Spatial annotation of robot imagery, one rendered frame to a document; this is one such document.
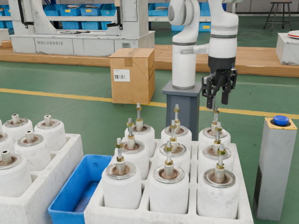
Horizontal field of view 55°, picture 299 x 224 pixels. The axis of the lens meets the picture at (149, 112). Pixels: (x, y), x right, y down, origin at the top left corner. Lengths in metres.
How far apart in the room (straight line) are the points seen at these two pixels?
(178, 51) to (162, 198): 0.60
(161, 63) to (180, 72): 1.53
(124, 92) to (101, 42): 1.15
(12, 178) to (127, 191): 0.30
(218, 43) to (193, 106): 0.41
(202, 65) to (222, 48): 1.79
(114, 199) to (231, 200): 0.27
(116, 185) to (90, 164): 0.41
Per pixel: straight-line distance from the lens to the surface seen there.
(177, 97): 1.14
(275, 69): 2.58
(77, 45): 3.05
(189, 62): 1.12
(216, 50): 0.80
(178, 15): 1.08
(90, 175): 1.12
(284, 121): 0.86
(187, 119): 1.17
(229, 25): 0.80
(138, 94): 1.82
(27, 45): 3.39
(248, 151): 1.35
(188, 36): 1.11
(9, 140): 0.99
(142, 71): 1.77
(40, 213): 0.89
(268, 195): 0.96
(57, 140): 1.02
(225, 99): 0.90
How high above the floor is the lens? 0.66
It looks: 22 degrees down
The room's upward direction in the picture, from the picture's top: 1 degrees counter-clockwise
